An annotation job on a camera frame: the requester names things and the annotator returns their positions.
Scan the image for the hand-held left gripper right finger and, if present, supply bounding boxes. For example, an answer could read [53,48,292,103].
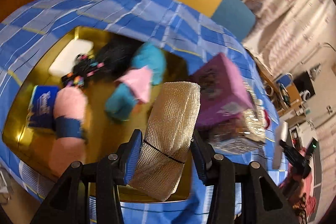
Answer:
[190,135,300,224]

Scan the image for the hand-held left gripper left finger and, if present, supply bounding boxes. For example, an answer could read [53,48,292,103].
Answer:
[29,130,143,224]

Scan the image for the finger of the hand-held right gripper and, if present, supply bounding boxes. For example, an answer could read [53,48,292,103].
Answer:
[278,139,292,160]

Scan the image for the gold box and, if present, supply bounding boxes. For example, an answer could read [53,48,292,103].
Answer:
[3,26,200,202]

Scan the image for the cream mesh cloth roll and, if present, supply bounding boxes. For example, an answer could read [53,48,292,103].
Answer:
[129,81,201,202]

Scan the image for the pink roll with blue band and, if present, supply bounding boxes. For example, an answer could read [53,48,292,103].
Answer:
[50,86,88,177]

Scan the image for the blue plush toy pink ears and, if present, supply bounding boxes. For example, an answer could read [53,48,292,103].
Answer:
[104,43,167,123]

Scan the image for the blue tissue pack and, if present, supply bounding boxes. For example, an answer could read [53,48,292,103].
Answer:
[28,85,61,132]

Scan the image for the white soap bar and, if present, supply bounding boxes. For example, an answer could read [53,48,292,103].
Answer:
[49,39,94,77]

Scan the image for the red fluffy sock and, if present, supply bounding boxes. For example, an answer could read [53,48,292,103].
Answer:
[261,109,272,131]

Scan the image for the wooden desk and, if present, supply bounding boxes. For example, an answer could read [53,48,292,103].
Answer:
[259,61,302,114]

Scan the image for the black monitor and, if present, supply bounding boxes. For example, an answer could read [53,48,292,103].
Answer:
[293,70,315,101]

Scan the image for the purple box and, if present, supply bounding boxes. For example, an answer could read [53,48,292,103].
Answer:
[189,53,267,155]

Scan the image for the blue plaid bed sheet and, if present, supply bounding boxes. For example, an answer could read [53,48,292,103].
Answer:
[0,0,289,224]

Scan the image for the beige curtain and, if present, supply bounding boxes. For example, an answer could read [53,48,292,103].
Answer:
[199,0,336,62]

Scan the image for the blue chair white frame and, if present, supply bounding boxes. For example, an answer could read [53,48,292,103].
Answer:
[276,73,294,88]

